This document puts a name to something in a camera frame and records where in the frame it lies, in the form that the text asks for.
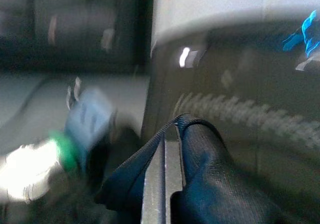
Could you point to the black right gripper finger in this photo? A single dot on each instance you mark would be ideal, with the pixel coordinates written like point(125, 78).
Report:
point(157, 184)

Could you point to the dark navy mesh garment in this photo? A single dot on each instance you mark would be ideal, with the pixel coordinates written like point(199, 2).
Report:
point(212, 179)

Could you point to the dark glass washing machine lid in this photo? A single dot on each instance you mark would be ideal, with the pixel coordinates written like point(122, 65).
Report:
point(250, 84)

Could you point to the black framed panel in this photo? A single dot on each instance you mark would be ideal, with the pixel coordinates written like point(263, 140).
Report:
point(75, 34)

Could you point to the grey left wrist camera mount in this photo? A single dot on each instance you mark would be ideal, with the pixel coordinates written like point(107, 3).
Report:
point(87, 116)

